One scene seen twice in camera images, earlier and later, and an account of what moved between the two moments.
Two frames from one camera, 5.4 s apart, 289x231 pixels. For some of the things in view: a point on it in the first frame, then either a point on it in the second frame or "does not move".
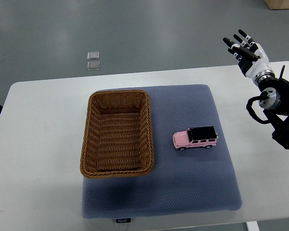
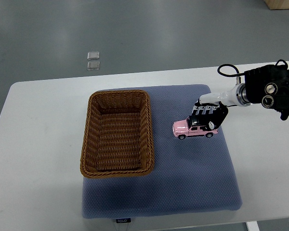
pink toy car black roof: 196,137 → 193,125
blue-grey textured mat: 184,181 does not move
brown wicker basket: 118,137 does not move
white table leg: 252,225 does not move
